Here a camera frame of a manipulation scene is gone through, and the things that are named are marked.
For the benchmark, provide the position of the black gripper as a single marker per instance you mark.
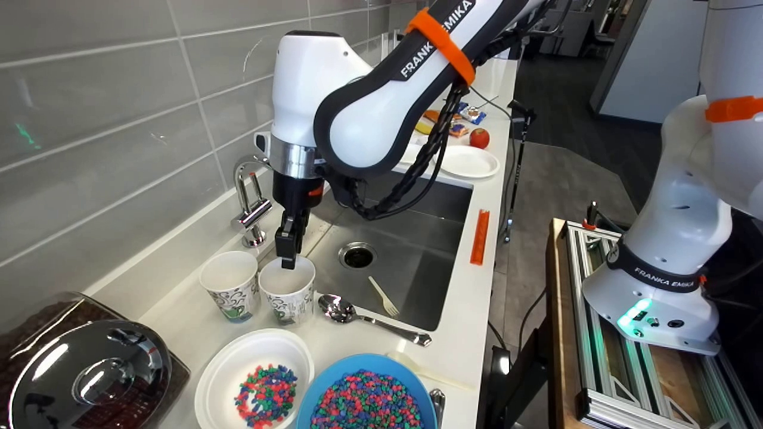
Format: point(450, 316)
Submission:
point(296, 196)

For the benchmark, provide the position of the patterned paper cup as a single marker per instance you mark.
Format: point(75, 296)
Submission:
point(230, 281)
point(289, 291)

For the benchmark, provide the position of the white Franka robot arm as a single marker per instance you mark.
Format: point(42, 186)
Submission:
point(340, 118)

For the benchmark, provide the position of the white bowl with beads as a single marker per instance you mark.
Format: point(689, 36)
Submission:
point(253, 383)

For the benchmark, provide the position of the blue bowl with beads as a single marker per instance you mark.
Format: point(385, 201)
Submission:
point(365, 391)

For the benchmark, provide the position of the small chrome faucet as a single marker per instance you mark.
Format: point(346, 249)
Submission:
point(253, 204)

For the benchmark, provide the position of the metal spoon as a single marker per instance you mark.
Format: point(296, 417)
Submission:
point(342, 311)

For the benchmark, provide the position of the stainless steel sink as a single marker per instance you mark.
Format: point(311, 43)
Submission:
point(410, 253)

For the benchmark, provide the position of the yellow banana toy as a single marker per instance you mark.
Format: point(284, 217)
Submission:
point(426, 128)

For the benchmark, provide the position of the large white paper plate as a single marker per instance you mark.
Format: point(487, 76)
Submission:
point(469, 162)

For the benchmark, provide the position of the orange strip on counter edge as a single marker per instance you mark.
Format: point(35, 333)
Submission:
point(479, 237)

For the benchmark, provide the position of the red apple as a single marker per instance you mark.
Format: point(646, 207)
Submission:
point(479, 140)

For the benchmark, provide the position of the patterned paper cup by wall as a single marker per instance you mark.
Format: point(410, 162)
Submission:
point(230, 281)

